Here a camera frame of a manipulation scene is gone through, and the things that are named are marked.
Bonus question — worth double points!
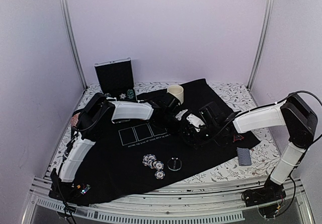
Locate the cream ceramic mug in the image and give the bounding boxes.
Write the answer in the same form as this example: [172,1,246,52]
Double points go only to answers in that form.
[167,85,184,104]

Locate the clear black dealer button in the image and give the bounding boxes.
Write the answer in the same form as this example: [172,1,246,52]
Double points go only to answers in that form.
[167,157,182,171]

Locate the left aluminium frame post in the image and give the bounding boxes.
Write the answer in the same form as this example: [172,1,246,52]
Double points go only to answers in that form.
[60,0,88,91]

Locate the small green circuit board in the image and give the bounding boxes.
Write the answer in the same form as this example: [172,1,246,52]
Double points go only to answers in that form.
[76,184,91,195]

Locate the blue white chip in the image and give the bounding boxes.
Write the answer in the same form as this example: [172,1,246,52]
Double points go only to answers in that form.
[154,170,166,180]
[152,161,164,170]

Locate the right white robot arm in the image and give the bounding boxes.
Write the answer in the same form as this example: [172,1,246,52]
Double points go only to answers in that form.
[176,91,318,206]

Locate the white poker chip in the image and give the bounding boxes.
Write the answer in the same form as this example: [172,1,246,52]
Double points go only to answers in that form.
[119,93,126,99]

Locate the black poker table mat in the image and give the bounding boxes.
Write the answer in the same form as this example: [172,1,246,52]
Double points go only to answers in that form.
[70,78,260,204]

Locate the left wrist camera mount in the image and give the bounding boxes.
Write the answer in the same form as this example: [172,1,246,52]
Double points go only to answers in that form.
[175,109,188,121]

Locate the red triangle black token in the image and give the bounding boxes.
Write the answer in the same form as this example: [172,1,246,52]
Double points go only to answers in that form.
[233,134,244,142]

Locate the poker chip stack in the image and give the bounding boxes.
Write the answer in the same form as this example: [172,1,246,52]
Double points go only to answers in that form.
[126,89,135,99]
[142,154,156,169]

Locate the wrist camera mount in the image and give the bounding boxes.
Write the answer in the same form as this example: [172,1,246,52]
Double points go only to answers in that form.
[186,113,205,132]
[175,109,188,121]

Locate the right aluminium frame post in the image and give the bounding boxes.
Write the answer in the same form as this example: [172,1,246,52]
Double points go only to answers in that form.
[247,0,274,91]

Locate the aluminium poker chip case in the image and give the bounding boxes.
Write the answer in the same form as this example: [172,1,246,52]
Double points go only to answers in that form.
[94,57,136,101]

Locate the aluminium frame post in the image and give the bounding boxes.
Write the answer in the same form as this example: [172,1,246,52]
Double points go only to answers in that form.
[247,0,274,91]
[60,0,88,91]

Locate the front aluminium rail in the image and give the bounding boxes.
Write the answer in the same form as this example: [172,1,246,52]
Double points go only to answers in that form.
[22,177,315,223]

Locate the blue patterned card deck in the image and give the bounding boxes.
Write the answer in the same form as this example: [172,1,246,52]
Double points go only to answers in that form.
[236,147,252,167]

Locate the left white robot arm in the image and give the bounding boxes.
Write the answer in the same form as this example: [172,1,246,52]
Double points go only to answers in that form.
[50,93,190,201]

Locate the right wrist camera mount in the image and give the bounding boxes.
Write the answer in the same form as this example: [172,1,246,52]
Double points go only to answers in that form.
[186,113,205,132]

